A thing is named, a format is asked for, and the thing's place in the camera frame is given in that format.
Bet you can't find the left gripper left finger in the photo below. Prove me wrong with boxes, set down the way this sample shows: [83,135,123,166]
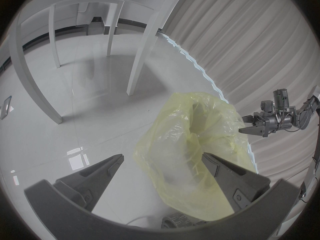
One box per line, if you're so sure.
[54,154,125,212]

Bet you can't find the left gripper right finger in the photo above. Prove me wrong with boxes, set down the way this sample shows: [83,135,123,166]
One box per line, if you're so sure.
[201,152,271,213]

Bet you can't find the pale grey sofa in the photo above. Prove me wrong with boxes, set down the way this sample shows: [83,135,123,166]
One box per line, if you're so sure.
[21,3,110,34]

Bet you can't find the white trash bin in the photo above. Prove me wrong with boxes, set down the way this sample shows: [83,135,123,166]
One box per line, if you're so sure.
[150,101,250,209]

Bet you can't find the white curtain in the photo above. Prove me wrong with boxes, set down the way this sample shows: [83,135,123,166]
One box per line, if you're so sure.
[156,0,320,184]

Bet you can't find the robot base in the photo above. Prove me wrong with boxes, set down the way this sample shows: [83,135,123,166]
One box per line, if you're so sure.
[160,211,208,231]

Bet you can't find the yellow plastic bag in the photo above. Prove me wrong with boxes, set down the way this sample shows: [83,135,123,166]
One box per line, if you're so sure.
[132,91,258,222]

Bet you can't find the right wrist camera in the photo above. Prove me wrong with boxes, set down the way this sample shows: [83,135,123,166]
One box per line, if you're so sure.
[260,100,274,114]

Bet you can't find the white chair grey cushions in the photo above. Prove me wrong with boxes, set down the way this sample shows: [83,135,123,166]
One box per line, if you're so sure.
[9,0,186,126]

